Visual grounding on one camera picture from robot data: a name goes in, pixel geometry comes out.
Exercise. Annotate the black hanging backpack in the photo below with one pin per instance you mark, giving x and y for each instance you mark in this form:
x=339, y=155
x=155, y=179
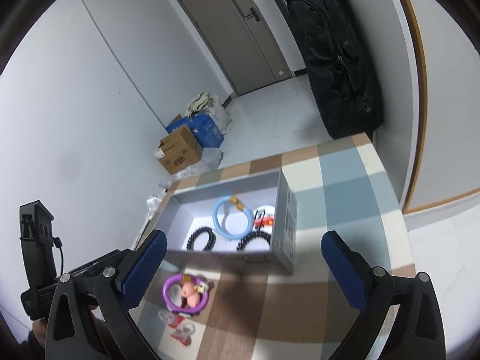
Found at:
x=339, y=67

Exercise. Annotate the checkered table cloth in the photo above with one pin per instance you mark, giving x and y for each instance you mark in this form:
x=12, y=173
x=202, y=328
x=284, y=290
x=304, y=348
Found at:
x=340, y=186

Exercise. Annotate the white bag with cloth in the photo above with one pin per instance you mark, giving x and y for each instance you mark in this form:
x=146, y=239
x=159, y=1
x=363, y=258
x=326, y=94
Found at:
x=209, y=104

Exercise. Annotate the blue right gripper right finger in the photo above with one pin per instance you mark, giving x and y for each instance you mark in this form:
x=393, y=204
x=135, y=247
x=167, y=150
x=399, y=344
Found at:
x=349, y=269

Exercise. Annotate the grey open cardboard box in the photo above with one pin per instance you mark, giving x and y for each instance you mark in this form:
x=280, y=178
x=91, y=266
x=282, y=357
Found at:
x=211, y=228

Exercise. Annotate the small white flower charm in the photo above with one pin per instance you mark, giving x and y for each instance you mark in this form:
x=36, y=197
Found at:
x=203, y=286

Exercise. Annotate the red white charm keychain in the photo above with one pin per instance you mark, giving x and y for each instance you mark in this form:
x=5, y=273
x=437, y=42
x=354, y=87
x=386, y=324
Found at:
x=183, y=330

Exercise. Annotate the white plastic bags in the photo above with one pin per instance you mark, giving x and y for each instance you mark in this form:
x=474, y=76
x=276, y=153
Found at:
x=210, y=160

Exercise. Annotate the brown cardboard box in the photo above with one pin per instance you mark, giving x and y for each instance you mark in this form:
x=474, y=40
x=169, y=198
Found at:
x=178, y=150

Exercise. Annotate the pink pig figurine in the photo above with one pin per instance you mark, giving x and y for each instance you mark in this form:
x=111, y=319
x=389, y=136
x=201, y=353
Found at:
x=190, y=294

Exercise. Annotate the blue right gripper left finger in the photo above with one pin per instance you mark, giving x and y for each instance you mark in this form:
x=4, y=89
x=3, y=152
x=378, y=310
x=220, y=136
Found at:
x=139, y=267

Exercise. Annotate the grey brown door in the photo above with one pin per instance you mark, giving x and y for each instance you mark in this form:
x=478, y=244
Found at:
x=241, y=42

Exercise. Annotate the person's left hand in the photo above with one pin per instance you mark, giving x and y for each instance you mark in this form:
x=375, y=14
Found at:
x=39, y=331

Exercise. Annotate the blue cardboard box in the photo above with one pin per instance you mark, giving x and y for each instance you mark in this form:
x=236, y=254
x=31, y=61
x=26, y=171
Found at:
x=203, y=128

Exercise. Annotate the white round pin badge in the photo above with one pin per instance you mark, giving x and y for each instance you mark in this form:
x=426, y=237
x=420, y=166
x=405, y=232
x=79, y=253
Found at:
x=264, y=217

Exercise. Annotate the white wardrobe wood trim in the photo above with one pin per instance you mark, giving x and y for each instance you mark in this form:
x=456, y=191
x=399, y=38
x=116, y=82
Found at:
x=446, y=168

